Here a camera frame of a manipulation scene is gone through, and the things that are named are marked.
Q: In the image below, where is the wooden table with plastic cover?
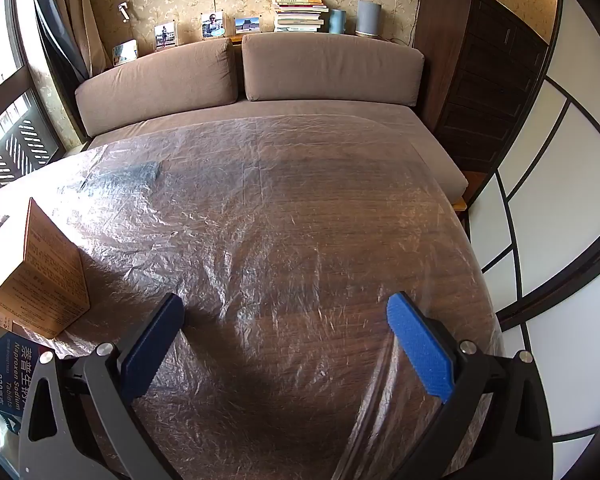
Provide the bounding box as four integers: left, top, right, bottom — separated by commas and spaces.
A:
0, 115, 506, 480

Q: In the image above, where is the acrylic landscape photo frame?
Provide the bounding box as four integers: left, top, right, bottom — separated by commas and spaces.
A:
233, 15, 262, 36

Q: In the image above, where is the dark window railing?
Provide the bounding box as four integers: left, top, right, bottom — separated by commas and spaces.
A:
0, 117, 64, 187

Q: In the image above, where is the stack of books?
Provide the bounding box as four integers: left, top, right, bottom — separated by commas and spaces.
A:
272, 0, 330, 34

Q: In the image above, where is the brown cardboard box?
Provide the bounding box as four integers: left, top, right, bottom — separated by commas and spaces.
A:
0, 197, 91, 340

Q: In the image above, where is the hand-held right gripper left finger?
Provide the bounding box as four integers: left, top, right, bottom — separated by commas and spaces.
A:
17, 292, 186, 480

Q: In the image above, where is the brown sofa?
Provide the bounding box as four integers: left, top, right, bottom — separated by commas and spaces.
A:
74, 32, 469, 202

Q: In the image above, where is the white panelled sliding door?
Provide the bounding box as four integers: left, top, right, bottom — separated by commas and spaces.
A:
467, 0, 600, 480

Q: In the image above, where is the dark wooden cabinet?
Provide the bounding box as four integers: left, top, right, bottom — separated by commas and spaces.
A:
413, 0, 551, 172

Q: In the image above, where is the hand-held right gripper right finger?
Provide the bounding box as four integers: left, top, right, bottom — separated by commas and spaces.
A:
386, 291, 553, 480

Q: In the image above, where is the grey cylinder speaker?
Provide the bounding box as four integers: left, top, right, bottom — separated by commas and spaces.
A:
355, 0, 383, 38

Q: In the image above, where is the beige curtain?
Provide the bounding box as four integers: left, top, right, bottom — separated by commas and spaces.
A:
32, 0, 112, 82

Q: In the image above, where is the blue white medicine box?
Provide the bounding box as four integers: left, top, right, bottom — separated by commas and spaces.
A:
0, 330, 57, 412

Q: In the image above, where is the brown sofa back cushion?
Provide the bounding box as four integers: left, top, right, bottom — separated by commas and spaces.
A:
241, 32, 425, 109
75, 39, 240, 137

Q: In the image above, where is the rounded photo frame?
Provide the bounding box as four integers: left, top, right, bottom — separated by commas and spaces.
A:
112, 39, 140, 67

